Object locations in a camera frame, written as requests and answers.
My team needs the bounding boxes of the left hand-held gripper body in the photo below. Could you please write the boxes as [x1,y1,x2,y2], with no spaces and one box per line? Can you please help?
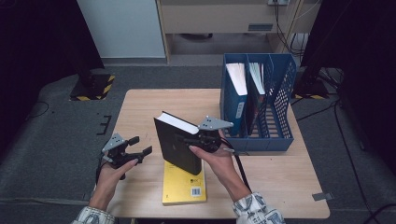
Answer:
[100,133,138,171]

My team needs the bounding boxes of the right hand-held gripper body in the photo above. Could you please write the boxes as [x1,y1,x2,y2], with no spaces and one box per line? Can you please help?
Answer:
[186,115,234,154]

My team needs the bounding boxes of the black book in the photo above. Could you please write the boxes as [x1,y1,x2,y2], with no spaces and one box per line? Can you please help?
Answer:
[152,110,204,176]

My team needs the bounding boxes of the blue book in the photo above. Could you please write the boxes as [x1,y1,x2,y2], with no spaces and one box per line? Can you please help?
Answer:
[223,63,249,138]

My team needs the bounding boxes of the blue file rack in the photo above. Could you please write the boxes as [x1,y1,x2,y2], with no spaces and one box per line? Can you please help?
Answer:
[219,52,298,153]

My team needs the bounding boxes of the yellow book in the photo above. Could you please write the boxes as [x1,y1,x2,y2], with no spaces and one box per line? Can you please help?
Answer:
[161,160,208,206]

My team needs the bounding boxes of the dark illustrated book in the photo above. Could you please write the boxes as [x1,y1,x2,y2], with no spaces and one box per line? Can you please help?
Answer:
[247,62,267,136]

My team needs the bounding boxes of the person's right hand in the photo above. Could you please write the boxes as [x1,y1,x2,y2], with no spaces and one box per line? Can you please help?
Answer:
[188,130,245,195]

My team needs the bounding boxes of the person's left hand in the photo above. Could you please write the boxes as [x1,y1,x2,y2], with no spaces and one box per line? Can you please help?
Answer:
[88,158,140,211]

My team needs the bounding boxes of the black yellow-striped stand base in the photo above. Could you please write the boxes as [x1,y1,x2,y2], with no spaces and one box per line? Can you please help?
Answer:
[291,77,330,101]
[68,73,117,103]

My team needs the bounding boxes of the white cabinet panel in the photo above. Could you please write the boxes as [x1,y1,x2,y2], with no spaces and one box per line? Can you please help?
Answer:
[76,0,166,60]

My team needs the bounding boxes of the beige desk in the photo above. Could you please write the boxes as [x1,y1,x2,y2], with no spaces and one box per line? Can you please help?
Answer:
[155,0,322,65]

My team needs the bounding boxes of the black curtain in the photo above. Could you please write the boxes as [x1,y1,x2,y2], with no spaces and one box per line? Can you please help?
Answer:
[300,0,396,175]
[0,0,106,158]

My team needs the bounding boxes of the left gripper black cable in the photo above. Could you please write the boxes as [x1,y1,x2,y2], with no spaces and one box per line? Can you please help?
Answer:
[94,156,109,185]

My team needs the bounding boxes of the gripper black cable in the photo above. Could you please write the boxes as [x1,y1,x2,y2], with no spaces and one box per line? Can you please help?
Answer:
[221,137,254,193]
[94,156,109,185]

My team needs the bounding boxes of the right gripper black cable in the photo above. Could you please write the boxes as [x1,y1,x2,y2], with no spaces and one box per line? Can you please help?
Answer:
[221,137,254,193]

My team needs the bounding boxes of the black floor cable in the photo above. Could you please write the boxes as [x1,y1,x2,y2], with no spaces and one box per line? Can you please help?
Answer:
[26,100,50,120]
[294,98,396,224]

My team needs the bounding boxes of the hanging black cables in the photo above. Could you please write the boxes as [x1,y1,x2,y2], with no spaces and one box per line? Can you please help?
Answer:
[273,0,313,59]

